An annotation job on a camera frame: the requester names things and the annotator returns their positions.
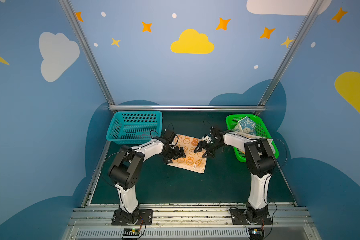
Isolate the right aluminium frame post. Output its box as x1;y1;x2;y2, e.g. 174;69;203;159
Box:
254;0;325;116

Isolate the aluminium frame post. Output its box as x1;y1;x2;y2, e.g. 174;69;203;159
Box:
254;0;325;116
59;0;115;105

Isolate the teal pattern towel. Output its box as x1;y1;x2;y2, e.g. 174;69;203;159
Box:
234;117;257;136

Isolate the small circuit board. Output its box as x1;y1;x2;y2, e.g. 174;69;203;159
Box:
121;228;141;240
249;228;264;240

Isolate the left aluminium frame post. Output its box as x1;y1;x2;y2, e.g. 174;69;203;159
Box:
59;0;115;105

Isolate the green plastic basket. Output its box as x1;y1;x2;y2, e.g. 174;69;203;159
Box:
226;114;279;163

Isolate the orange bunny pattern towel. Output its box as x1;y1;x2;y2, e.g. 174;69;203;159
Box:
168;135;207;174

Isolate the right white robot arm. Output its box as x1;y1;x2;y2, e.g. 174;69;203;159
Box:
194;127;277;223

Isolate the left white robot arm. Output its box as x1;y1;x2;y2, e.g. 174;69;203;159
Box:
108;131;186;216

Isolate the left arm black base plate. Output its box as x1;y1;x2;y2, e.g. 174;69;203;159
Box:
111;209;153;226

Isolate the horizontal aluminium frame rail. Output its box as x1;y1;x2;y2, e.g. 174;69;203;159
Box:
109;105;266;112

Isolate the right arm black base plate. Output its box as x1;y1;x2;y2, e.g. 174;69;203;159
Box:
229;207;273;225

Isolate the right small circuit board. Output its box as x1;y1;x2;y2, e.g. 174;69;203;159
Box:
249;228;264;240

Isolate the left small circuit board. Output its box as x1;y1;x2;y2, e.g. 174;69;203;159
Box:
121;228;141;240

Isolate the teal plastic basket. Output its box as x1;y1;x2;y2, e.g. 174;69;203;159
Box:
106;111;163;146

